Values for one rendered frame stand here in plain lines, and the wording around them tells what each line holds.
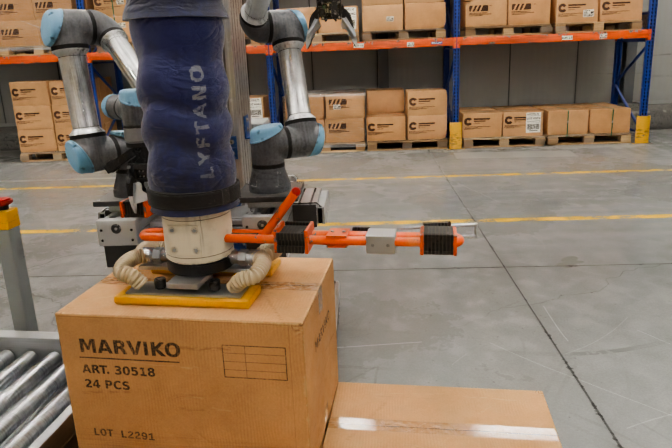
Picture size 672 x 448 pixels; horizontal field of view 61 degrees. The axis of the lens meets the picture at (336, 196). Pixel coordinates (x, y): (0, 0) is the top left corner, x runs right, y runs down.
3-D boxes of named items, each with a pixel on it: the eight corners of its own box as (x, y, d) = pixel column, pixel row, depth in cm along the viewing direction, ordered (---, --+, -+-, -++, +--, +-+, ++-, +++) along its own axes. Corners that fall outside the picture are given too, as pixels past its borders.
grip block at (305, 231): (273, 254, 138) (271, 231, 137) (283, 241, 147) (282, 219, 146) (307, 255, 137) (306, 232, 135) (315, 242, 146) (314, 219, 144)
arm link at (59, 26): (124, 168, 197) (93, 5, 189) (80, 176, 187) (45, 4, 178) (109, 168, 206) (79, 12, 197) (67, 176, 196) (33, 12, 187)
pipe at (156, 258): (116, 287, 139) (113, 264, 137) (162, 251, 163) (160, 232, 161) (250, 291, 133) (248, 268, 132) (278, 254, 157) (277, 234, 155)
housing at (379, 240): (365, 254, 136) (365, 236, 135) (368, 244, 142) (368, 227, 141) (395, 255, 135) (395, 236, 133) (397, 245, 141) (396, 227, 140)
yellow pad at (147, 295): (113, 304, 138) (111, 284, 137) (134, 287, 147) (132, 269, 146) (249, 309, 132) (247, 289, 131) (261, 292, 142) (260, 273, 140)
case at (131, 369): (79, 458, 144) (53, 313, 135) (153, 371, 183) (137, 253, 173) (312, 478, 135) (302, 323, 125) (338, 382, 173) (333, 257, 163)
